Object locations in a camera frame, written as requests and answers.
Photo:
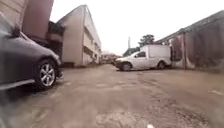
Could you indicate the pole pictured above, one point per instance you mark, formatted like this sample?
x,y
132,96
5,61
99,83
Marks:
x,y
129,42

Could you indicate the brown dirt road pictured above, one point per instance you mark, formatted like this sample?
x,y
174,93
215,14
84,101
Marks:
x,y
110,96

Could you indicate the white pickup van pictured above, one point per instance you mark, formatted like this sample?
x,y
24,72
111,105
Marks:
x,y
146,56

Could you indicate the dark green tree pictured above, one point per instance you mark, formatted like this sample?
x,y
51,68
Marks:
x,y
146,40

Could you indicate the beige multi-storey building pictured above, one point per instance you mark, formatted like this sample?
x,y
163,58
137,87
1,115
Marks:
x,y
77,36

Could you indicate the dark grey car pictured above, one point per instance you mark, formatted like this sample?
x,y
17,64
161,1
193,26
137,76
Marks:
x,y
20,60

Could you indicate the red-brown building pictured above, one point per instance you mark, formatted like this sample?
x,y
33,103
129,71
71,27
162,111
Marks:
x,y
31,16

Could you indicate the grey stained wall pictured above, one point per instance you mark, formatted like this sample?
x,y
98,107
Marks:
x,y
200,43

